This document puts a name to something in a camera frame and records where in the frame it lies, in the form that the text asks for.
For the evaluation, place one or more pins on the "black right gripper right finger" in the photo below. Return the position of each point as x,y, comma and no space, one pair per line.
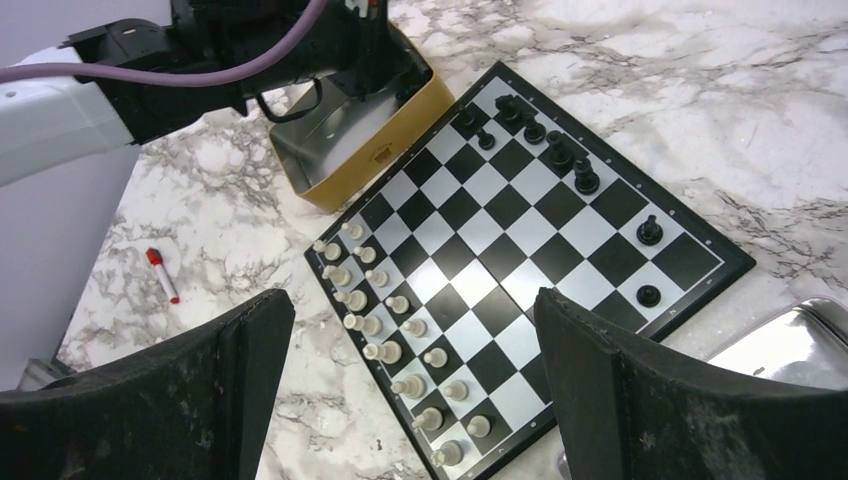
628,407

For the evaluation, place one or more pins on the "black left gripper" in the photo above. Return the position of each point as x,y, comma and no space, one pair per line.
353,44

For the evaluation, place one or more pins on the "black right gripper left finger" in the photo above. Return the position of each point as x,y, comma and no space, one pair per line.
195,406

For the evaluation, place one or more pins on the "black chess pawn corner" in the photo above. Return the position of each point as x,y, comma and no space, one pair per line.
648,295

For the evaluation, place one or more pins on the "black chess pawn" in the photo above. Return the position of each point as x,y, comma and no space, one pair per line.
465,118

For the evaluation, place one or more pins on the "black chess piece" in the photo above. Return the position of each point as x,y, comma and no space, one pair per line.
509,110
534,132
586,180
560,154
486,140

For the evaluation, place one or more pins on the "black chess knight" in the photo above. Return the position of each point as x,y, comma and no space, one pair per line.
650,232

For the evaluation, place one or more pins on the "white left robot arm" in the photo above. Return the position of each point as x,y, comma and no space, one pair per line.
132,81

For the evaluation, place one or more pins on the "white chess pawn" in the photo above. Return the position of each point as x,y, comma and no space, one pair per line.
353,230
398,305
366,254
378,278
436,357
456,390
479,426
415,327

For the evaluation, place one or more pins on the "white chess bishop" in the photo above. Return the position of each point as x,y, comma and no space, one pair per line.
355,300
413,386

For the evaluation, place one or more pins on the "white chess knight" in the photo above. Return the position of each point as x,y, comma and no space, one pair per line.
337,275
430,419

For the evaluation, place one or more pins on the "yellow metal tin box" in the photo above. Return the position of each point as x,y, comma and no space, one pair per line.
340,143

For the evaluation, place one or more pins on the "red and white marker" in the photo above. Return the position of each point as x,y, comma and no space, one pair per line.
155,259

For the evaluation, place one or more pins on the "silver metal tin lid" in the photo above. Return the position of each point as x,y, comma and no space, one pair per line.
804,344

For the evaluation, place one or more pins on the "black and white chessboard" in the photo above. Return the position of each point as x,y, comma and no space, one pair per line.
470,237

